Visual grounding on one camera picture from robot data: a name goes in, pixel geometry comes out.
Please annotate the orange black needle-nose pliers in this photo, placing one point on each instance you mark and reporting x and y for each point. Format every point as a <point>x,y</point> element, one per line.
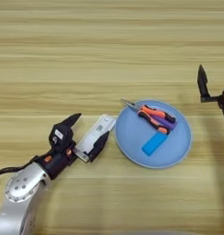
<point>153,117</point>

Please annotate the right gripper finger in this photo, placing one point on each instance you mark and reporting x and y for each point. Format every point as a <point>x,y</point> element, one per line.
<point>202,82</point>

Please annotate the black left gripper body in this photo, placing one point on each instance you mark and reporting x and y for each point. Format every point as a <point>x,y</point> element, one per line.
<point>57,160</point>

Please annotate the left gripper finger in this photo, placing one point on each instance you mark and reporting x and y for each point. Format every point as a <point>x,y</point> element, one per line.
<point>98,147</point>
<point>72,120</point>

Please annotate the white rectangular plastic device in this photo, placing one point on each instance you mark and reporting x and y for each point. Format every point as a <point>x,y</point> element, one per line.
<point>94,137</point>

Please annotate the bright blue rectangular block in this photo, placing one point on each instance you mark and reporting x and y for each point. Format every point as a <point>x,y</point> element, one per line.
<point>154,144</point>

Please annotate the round light blue plate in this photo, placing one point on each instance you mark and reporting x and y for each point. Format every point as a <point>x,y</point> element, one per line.
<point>132,137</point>

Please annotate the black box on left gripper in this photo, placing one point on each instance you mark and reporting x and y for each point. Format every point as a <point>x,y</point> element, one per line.
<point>60,134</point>

